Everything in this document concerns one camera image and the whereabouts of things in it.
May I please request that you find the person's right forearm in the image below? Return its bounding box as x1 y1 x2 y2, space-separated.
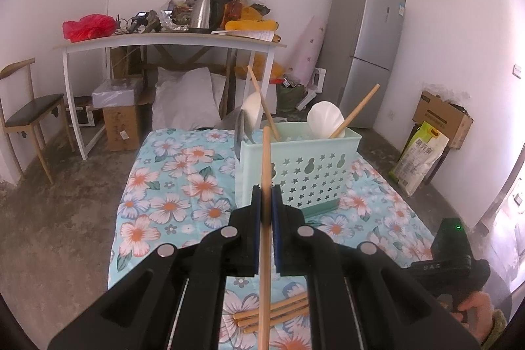
480 309 509 350

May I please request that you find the black charger with cable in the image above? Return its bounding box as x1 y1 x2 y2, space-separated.
117 11 150 34

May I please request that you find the white spoon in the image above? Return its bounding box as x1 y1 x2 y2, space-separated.
241 92 263 141
307 101 347 138

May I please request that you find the white table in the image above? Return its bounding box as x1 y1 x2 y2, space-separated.
52 31 288 161

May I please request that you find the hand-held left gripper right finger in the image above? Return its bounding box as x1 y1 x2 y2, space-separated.
273 186 480 350

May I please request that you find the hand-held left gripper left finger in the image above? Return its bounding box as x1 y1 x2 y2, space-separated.
47 186 262 350

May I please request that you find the silver fridge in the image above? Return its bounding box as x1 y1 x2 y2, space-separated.
318 0 407 129

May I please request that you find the wooden chopstick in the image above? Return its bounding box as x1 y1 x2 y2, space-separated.
243 310 309 335
233 291 308 321
329 83 381 139
237 301 309 328
246 65 282 141
258 126 272 350

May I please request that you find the brown cardboard box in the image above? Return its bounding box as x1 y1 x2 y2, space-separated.
102 104 142 152

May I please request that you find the wooden chair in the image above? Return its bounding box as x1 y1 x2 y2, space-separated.
0 58 76 186

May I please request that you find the cardboard box with black label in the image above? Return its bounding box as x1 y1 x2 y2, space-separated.
412 91 474 149

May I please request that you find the green plastic basket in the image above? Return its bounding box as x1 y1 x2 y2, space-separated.
240 122 362 217

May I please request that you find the floral blanket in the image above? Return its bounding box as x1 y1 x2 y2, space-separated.
107 126 437 350

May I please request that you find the white plastic stool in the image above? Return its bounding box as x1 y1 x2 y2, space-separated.
297 68 326 111

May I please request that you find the red plastic bag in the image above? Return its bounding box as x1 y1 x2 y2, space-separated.
62 14 117 43

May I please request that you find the steel electric kettle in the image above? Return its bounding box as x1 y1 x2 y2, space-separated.
189 0 224 34

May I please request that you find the white sack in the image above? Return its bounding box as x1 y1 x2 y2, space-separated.
152 66 226 131

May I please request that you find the clear plastic box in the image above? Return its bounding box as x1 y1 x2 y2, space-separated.
92 78 143 109

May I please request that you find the green white feed bag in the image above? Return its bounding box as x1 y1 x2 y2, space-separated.
389 121 451 198

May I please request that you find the yellow bag with white paper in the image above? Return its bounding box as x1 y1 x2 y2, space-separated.
211 6 282 44

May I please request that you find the person's right hand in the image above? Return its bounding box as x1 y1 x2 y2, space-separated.
437 290 497 342

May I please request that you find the grey metal knife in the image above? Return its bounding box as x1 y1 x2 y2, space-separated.
234 108 253 162

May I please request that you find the pink board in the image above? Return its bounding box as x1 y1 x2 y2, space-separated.
287 16 329 82

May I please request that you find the yellow plastic bag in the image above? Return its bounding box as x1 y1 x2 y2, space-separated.
246 55 285 84

